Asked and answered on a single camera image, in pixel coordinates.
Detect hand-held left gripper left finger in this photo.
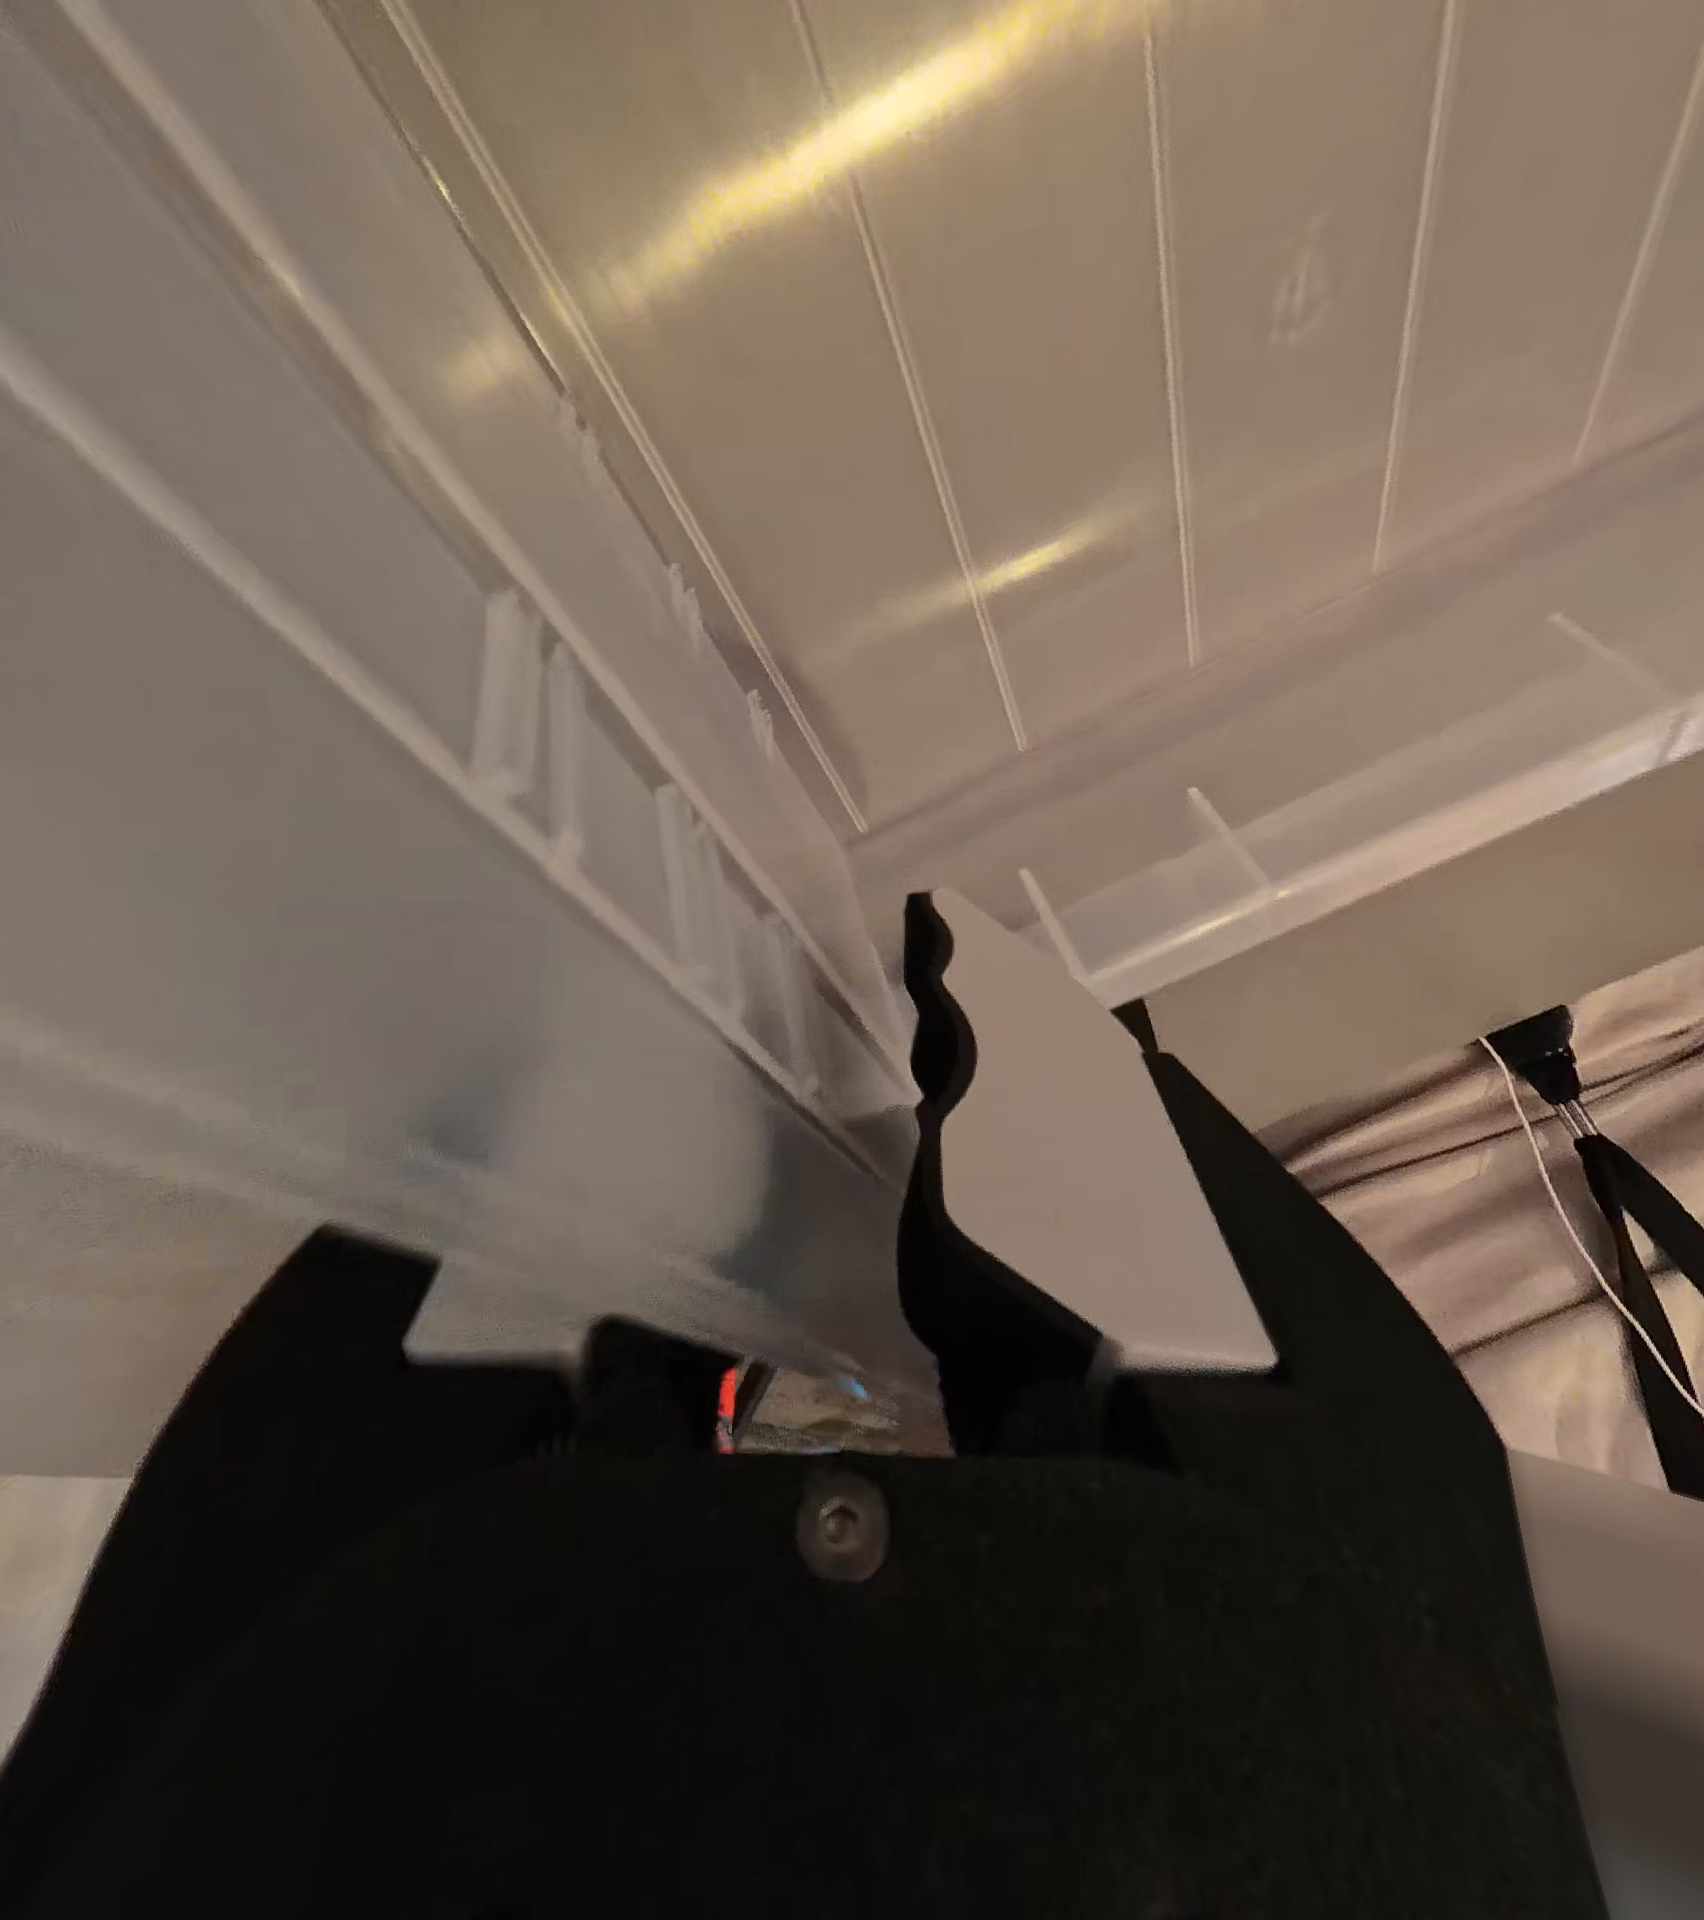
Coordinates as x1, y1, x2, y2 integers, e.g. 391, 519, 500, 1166
403, 1251, 601, 1370

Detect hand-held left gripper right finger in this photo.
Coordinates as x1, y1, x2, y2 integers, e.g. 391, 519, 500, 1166
895, 883, 1280, 1457

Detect clear plastic box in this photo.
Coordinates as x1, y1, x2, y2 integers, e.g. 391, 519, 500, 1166
0, 0, 1704, 1479

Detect black neck strap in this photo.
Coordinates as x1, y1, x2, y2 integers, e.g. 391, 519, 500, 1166
1484, 1003, 1704, 1506

